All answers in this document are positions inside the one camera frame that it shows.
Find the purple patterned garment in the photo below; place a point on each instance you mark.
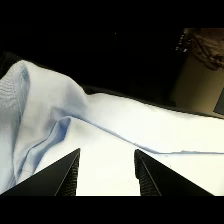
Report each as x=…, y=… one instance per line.
x=208, y=46

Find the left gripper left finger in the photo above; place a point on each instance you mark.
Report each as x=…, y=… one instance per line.
x=55, y=178

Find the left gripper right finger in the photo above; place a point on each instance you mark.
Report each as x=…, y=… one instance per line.
x=160, y=180

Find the light blue shirt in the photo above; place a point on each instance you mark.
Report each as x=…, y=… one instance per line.
x=110, y=133

